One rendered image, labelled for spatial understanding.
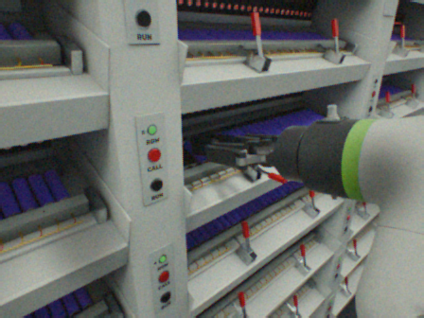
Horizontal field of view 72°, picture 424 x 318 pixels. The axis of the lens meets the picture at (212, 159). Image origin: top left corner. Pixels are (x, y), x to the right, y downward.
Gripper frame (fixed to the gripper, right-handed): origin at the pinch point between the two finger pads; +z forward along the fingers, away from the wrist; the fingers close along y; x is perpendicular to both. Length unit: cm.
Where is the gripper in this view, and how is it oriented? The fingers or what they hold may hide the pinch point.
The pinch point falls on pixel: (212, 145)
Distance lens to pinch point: 53.0
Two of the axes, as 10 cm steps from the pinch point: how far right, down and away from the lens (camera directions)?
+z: -6.5, -1.0, 7.6
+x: 1.2, 9.6, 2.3
